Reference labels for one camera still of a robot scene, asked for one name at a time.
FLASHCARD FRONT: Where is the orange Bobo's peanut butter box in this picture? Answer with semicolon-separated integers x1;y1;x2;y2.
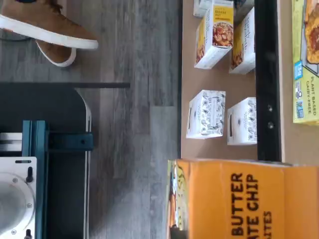
166;158;319;239

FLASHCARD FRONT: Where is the white floral print box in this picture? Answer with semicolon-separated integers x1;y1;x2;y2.
226;97;258;146
185;89;227;140

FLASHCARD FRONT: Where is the yellow banana nut oatmeal box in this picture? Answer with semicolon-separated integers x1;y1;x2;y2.
193;0;235;70
228;6;257;75

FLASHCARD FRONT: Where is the green Bobo's apple pie box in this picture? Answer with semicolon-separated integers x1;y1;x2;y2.
291;0;319;124

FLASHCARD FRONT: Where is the dark table with white rim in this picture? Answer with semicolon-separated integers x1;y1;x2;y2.
0;82;92;239

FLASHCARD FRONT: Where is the brown shoe with white sole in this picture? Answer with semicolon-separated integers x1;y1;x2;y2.
0;0;100;50
35;40;77;68

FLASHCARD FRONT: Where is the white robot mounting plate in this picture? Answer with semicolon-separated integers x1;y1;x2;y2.
0;156;38;239

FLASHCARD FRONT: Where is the silver aluminium profile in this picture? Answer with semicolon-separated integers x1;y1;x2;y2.
0;132;24;153

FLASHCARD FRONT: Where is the teal aluminium frame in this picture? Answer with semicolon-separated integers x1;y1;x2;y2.
21;120;95;239

